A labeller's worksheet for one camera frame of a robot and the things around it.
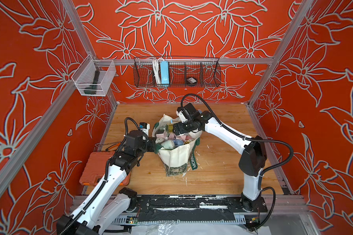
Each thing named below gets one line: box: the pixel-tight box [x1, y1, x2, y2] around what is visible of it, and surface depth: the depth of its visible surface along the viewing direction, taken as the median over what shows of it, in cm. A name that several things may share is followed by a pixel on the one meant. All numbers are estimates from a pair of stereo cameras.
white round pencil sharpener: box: [160, 139, 176, 151], surface depth 76 cm
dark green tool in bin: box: [83, 70, 100, 95], surface depth 83 cm
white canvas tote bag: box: [151, 114, 202, 177], surface depth 77 cm
